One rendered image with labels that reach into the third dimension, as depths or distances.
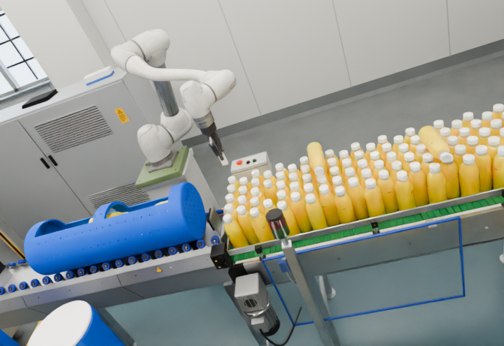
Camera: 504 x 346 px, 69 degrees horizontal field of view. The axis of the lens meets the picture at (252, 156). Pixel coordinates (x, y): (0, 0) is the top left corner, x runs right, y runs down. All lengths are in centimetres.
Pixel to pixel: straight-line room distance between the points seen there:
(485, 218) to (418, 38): 323
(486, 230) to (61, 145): 336
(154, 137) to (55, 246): 82
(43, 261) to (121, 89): 169
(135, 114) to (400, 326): 257
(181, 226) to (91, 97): 201
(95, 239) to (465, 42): 430
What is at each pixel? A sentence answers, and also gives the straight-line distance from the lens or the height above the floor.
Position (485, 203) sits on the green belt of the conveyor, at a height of 90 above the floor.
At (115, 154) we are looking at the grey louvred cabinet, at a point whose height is 81.
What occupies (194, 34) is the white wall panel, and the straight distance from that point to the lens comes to 435.
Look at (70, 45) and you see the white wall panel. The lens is 446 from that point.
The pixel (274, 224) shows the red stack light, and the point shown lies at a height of 124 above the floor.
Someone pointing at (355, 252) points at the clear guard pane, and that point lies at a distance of 162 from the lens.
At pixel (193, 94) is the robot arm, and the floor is 161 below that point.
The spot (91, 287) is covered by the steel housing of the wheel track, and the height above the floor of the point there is 87.
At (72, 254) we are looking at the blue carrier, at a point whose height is 112.
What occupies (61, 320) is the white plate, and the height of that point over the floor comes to 104.
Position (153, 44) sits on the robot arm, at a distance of 207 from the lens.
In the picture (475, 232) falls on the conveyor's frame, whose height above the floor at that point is 80.
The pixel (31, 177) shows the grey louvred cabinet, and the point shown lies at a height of 85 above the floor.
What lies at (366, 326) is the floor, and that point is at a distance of 245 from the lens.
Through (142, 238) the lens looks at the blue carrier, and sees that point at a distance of 180.
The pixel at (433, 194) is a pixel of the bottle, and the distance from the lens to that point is 166.
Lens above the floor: 210
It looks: 30 degrees down
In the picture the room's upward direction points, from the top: 23 degrees counter-clockwise
